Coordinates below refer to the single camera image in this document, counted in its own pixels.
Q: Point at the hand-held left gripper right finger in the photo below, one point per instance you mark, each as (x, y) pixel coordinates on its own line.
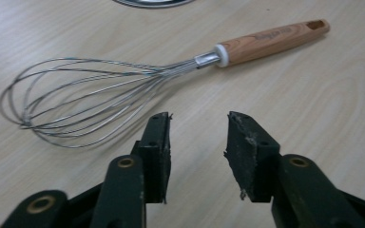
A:
(250, 158)

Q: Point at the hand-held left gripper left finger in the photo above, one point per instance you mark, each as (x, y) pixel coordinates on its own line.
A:
(154, 158)

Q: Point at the metal bowl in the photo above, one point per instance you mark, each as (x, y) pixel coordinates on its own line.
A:
(153, 2)

